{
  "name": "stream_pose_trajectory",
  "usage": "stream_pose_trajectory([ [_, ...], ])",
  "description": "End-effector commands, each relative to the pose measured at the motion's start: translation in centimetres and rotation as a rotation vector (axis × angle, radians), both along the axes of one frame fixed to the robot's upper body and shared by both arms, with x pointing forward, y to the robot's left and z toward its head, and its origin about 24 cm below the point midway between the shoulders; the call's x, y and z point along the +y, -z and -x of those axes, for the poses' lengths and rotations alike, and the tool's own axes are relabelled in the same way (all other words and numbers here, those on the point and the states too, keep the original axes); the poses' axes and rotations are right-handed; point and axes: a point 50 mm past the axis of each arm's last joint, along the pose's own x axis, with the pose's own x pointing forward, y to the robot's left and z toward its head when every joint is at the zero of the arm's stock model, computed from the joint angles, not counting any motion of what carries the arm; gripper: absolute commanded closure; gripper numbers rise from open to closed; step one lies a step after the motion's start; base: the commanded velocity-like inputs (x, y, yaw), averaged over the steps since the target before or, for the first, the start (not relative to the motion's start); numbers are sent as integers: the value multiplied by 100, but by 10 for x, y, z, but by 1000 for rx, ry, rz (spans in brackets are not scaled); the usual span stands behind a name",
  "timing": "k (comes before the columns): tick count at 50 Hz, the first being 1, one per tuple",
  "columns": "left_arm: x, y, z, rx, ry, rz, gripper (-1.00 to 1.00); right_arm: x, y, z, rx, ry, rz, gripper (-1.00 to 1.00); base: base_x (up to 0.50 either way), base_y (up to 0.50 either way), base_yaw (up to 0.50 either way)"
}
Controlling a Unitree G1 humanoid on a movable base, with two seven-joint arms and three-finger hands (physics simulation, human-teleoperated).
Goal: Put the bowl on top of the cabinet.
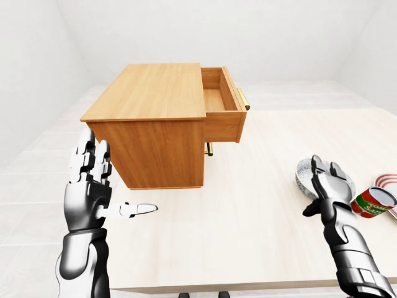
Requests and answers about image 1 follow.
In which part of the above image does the open wooden drawer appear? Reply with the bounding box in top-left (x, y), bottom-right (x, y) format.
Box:
top-left (200, 65), bottom-right (248, 144)

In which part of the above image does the patterned white bowl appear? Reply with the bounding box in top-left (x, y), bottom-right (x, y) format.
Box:
top-left (295, 158), bottom-right (357, 199)

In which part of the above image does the wooden cabinet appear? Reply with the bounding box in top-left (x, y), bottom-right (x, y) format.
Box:
top-left (80, 63), bottom-right (207, 191)

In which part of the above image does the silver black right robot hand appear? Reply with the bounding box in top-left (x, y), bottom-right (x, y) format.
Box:
top-left (302, 154), bottom-right (356, 217)

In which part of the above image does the brass handle of open drawer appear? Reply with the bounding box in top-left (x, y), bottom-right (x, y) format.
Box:
top-left (236, 88), bottom-right (251, 111)

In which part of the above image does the red tomato sauce tin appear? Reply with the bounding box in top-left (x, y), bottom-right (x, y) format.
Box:
top-left (350, 186), bottom-right (397, 219)

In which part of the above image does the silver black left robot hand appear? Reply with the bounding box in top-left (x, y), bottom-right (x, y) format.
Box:
top-left (63, 127), bottom-right (159, 232)

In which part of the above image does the white plate with red rings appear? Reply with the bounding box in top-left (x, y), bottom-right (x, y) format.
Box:
top-left (372, 173), bottom-right (397, 219)

